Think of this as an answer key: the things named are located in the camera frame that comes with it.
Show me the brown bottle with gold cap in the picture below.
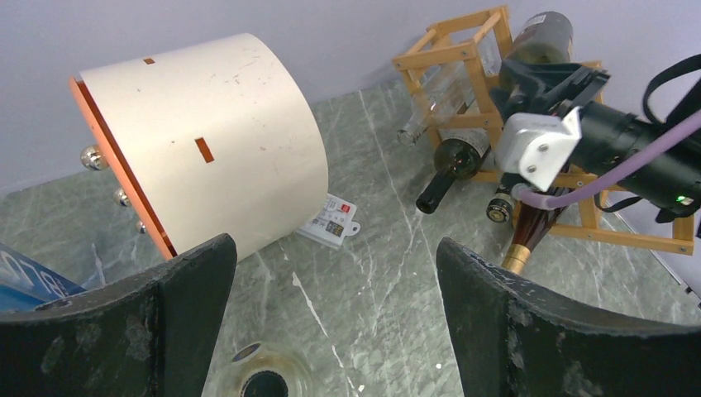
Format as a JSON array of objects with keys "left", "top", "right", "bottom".
[{"left": 501, "top": 202, "right": 567, "bottom": 275}]

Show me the white packaged card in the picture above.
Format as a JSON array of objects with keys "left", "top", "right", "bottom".
[{"left": 295, "top": 194, "right": 360, "bottom": 250}]

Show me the large clear glass bottle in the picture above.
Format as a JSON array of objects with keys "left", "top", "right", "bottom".
[{"left": 211, "top": 342, "right": 317, "bottom": 396}]

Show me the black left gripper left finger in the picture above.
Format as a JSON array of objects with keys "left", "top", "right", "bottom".
[{"left": 1, "top": 234, "right": 237, "bottom": 396}]

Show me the cream cylindrical drum box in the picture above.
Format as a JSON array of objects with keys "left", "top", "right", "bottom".
[{"left": 69, "top": 33, "right": 328, "bottom": 259}]

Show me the dark green labelled wine bottle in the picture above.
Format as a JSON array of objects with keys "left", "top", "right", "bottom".
[{"left": 489, "top": 11, "right": 574, "bottom": 108}]

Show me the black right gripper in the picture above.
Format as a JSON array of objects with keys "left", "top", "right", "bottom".
[{"left": 489, "top": 60, "right": 610, "bottom": 118}]

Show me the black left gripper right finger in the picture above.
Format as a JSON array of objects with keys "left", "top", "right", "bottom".
[{"left": 436, "top": 238, "right": 700, "bottom": 396}]

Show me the blue rectangular box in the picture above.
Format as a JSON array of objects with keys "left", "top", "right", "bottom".
[{"left": 1, "top": 244, "right": 86, "bottom": 313}]

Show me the wooden wine rack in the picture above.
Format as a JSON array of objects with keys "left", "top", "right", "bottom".
[{"left": 394, "top": 4, "right": 694, "bottom": 256}]

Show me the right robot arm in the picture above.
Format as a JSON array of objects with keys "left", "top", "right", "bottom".
[{"left": 489, "top": 60, "right": 700, "bottom": 223}]

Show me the dark green lower wine bottle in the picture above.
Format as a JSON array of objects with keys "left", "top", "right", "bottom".
[{"left": 416, "top": 128, "right": 490, "bottom": 214}]

